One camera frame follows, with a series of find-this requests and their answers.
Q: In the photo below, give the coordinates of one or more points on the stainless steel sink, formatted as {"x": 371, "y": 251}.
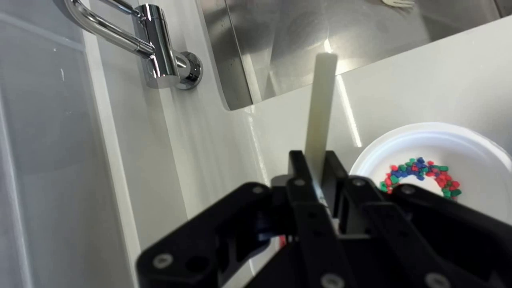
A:
{"x": 276, "y": 43}

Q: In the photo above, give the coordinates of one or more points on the colourful beads in white bowl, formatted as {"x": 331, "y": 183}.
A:
{"x": 420, "y": 171}

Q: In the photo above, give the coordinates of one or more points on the white bowl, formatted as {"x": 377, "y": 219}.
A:
{"x": 468, "y": 153}

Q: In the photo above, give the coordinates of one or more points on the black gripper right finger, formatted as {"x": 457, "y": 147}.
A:
{"x": 425, "y": 235}

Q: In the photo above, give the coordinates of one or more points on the small chrome faucet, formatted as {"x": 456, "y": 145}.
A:
{"x": 153, "y": 49}

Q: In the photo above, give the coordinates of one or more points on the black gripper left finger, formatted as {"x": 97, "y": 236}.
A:
{"x": 201, "y": 241}

